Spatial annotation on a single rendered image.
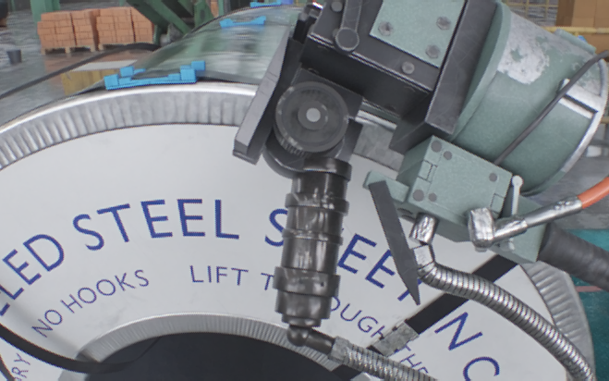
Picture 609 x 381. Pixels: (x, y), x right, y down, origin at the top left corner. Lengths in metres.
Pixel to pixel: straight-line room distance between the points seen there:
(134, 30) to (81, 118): 11.15
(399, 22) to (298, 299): 0.24
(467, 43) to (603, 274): 0.23
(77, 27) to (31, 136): 11.61
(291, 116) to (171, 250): 0.31
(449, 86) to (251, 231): 0.32
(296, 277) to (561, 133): 0.24
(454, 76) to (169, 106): 0.31
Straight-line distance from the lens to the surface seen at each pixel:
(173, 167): 0.60
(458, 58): 0.42
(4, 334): 0.79
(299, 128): 0.40
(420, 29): 0.42
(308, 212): 0.43
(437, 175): 0.40
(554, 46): 0.45
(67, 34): 12.35
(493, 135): 0.42
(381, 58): 0.40
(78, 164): 0.65
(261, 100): 0.40
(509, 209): 0.43
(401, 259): 0.37
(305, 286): 0.43
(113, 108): 0.60
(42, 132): 0.65
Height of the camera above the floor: 1.48
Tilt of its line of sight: 24 degrees down
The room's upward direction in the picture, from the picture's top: 2 degrees counter-clockwise
